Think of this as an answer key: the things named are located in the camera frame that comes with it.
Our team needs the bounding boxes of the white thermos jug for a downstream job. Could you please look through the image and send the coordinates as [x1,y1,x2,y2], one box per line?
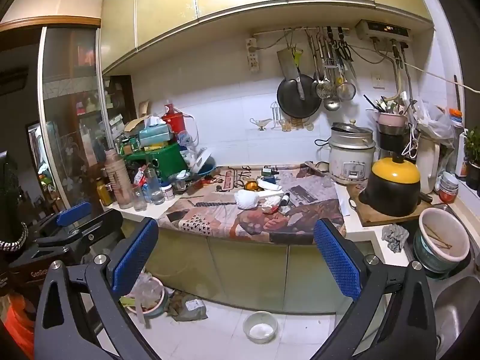
[416,135,440,194]

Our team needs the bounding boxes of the gravy boat wall sticker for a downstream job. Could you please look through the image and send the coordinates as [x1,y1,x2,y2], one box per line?
[250,118,272,131]

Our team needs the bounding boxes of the dark glass bottle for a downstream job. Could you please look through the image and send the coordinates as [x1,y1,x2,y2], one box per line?
[279,193,290,206]

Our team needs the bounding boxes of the black hanging wok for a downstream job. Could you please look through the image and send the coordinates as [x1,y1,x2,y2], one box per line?
[277,74,321,119]

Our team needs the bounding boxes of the hanging strainer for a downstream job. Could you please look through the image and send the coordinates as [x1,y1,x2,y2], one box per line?
[336,27,356,102]

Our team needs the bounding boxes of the teal tissue boxes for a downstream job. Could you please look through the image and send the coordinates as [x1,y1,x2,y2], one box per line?
[138,124,173,147]

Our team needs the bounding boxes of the white trash bowl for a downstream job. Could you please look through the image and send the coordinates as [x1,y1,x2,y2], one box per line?
[242,311,278,345]

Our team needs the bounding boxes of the green dropper bottle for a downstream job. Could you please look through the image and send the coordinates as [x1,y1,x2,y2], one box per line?
[261,166,279,177]

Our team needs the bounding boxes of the grey package on floor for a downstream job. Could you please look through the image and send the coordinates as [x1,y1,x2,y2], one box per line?
[167,291,208,322]

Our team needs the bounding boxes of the cleaver knife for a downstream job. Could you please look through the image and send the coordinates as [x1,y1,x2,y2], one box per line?
[277,48,305,101]

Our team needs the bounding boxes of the black pot yellow lid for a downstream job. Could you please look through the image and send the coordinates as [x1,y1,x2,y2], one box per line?
[359,154,421,217]

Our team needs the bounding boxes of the hanging metal ladle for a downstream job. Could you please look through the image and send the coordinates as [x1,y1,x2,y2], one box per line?
[321,30,341,111]

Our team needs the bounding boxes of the clear glass cup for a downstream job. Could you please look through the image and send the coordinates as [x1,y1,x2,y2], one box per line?
[133,185,147,211]

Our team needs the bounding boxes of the pink utensil holder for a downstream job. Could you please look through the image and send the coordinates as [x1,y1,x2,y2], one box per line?
[363,94,408,128]

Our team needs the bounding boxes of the white basin in sink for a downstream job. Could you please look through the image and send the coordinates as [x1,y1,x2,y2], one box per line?
[412,207,470,275]

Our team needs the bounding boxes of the steel sink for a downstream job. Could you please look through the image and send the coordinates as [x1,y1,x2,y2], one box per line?
[401,204,479,359]

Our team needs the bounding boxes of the green storage box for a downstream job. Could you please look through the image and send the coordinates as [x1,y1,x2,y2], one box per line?
[123,143,188,180]

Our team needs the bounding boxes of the blue bowl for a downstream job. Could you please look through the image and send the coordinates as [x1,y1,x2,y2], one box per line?
[190,156,216,180]

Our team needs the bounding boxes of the small white pill jar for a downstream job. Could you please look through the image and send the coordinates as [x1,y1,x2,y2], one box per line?
[161,183,175,200]

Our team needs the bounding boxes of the stacked pink cups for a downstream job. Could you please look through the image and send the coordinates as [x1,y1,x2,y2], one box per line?
[105,149,134,209]

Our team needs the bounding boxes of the clear water bottle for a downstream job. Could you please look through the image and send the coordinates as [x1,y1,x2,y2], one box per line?
[145,167,165,205]

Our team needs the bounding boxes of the white rice cooker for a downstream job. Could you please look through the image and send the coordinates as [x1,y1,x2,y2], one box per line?
[328,122,376,185]

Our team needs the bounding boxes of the pink bin with bag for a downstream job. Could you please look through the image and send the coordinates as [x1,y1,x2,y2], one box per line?
[120,271,168,326]

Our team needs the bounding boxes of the white power strip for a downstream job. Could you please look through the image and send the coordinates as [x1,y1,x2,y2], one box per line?
[246,37,260,73]

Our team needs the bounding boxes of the orange fruit peel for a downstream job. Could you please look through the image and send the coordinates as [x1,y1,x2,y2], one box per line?
[244,180,260,192]

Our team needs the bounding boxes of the red kettle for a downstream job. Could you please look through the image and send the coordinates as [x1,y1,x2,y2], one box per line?
[161,102,185,134]

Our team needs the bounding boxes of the grey dish rag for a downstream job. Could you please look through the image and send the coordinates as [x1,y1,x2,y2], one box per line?
[382,224,409,253]

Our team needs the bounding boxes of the yellow oil bottle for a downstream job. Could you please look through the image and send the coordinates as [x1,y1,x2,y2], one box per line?
[96,177,113,206]

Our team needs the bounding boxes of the potted green plant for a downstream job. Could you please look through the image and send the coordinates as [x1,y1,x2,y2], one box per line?
[464,127,480,191]

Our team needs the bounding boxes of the printed newspaper tablecloth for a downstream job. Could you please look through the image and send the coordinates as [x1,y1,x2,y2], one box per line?
[158,163,346,245]

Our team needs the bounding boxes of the wooden cutting board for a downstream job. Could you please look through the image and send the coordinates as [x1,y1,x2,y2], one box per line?
[346,183,443,228]

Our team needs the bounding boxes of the white plastic bag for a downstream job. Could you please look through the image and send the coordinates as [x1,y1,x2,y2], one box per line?
[415,99,456,148]

